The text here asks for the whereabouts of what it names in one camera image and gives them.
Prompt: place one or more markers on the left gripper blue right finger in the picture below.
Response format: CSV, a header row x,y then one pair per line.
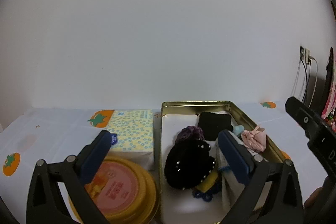
x,y
238,157

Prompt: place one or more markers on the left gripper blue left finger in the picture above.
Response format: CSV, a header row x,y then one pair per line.
x,y
91,157

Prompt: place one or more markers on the grey waffle blue-trim cloth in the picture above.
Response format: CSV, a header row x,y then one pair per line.
x,y
231,188

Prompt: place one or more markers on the pink bow pouch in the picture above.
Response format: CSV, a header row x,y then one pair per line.
x,y
255,139

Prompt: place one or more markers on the light blue fuzzy item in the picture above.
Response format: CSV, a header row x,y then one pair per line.
x,y
237,130

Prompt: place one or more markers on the black studded scrunchie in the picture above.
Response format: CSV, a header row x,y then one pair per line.
x,y
188,164

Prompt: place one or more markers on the purple scrunchie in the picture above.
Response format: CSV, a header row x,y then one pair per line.
x,y
190,134

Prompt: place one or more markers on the person's right hand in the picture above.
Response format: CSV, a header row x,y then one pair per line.
x,y
312,199

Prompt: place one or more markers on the pink patterned fabric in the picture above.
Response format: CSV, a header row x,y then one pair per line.
x,y
328,113

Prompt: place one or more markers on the yellow dotted tissue pack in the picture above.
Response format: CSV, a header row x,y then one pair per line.
x,y
132,136

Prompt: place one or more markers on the gold rectangular metal tin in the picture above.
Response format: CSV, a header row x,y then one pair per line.
x,y
179,206

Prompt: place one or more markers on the white orange-print tablecloth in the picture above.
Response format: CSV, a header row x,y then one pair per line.
x,y
53,134

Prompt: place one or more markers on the white wall socket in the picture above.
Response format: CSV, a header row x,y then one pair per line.
x,y
305,55

